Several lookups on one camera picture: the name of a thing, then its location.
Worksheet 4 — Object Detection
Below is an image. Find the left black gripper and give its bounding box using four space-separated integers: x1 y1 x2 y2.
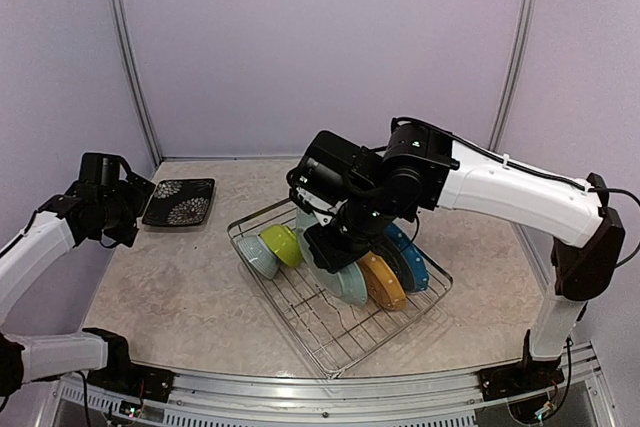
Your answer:
99 171 155 247

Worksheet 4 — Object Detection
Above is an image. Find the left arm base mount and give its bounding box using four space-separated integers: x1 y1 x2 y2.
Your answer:
82 328 175 403

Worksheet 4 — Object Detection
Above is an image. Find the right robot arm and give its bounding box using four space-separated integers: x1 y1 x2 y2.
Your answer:
287 117 626 391

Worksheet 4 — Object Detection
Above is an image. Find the aluminium front rail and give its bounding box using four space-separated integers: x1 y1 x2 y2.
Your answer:
47 341 616 427

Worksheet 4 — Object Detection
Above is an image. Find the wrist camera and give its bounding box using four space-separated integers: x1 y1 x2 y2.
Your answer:
79 152 131 188
286 130 381 217

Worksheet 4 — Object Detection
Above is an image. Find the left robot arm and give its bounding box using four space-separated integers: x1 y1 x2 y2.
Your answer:
1 173 155 397

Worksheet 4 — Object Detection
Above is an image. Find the blue polka dot plate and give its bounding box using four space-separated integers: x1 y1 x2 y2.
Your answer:
385 223 430 292

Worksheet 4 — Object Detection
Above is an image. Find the black floral square plate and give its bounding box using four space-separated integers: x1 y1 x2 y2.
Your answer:
142 178 215 228

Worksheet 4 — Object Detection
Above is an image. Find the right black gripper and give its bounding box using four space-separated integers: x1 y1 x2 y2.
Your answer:
303 183 397 272

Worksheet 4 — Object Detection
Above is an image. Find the green bowl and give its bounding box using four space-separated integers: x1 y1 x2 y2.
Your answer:
259 224 302 268

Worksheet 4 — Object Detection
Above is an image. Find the grey striped bowl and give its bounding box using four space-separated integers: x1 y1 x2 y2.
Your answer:
237 235 279 280

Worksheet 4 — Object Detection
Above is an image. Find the right frame post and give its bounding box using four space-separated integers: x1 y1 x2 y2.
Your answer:
489 0 536 151

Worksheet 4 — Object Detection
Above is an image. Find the frame post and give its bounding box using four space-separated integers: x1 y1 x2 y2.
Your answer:
489 0 536 151
108 0 164 168

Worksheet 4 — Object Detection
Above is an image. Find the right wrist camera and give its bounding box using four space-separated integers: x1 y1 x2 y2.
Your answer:
286 130 381 217

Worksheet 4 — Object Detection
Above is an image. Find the light teal round plate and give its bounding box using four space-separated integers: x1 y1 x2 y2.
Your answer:
294 209 368 307

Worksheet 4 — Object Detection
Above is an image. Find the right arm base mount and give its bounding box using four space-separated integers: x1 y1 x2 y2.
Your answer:
477 330 565 402

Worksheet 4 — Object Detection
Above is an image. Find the yellow polka dot plate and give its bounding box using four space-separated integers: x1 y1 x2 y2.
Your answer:
357 252 407 311

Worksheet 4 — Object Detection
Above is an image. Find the metal wire dish rack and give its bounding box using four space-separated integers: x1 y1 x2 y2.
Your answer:
226 196 454 379

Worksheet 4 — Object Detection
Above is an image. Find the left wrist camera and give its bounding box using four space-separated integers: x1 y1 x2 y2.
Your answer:
79 152 131 188

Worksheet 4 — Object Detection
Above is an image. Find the left frame post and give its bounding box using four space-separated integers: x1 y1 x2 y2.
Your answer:
108 0 164 168

